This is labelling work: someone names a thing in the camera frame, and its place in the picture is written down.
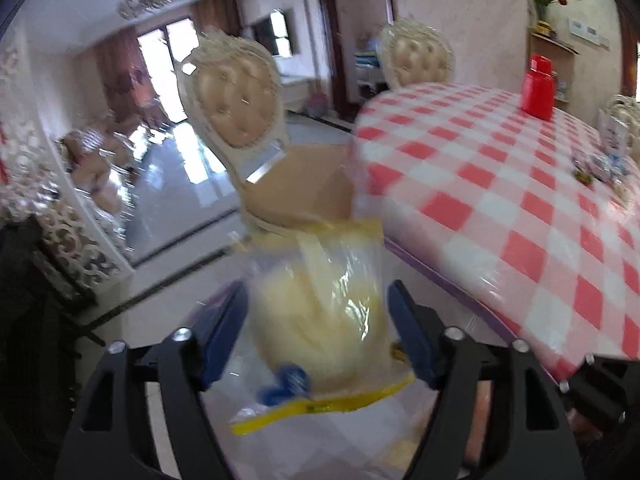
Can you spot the yellow ornament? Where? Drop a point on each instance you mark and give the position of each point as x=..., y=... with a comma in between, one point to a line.
x=542, y=27

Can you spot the bread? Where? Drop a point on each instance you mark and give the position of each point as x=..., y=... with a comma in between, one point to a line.
x=320, y=320

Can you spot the red thermos jug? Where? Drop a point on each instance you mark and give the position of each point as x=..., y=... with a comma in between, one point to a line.
x=537, y=90

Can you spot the white floral teapot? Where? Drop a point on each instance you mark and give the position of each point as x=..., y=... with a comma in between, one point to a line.
x=614, y=135

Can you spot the white storage rack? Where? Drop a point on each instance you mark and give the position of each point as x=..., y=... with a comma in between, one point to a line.
x=370, y=77

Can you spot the wooden shelf cabinet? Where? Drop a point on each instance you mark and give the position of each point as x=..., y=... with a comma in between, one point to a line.
x=550, y=42

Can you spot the white television stand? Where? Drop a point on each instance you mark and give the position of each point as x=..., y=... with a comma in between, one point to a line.
x=295, y=90

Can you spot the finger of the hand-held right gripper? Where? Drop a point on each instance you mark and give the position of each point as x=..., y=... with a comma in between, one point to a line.
x=605, y=390

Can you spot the red white checked tablecloth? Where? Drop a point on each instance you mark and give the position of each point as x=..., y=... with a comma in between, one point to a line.
x=500, y=220

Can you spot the green yellow snack packet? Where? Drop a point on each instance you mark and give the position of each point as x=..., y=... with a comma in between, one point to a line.
x=583, y=177

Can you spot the cream tufted dining chair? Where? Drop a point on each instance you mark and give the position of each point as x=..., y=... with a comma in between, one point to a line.
x=417, y=57
x=622, y=102
x=235, y=100

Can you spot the white wall switch panel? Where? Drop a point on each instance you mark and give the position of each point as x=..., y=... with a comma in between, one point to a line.
x=585, y=27

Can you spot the blue white snack packet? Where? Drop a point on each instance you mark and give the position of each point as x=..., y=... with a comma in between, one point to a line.
x=602, y=166

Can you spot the white ornate carved cabinet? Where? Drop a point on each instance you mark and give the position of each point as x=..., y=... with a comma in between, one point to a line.
x=75, y=240

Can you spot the brown red curtain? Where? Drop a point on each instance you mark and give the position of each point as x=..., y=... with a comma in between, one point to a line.
x=215, y=17
x=120, y=75

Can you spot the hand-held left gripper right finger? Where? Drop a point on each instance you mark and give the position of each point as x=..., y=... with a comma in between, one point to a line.
x=415, y=345

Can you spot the wall television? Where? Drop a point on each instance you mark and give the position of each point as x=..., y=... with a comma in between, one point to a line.
x=274, y=30

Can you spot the beige sofa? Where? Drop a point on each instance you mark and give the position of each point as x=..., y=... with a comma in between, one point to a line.
x=95, y=175

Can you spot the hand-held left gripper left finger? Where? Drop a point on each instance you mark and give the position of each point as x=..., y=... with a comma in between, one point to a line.
x=225, y=340

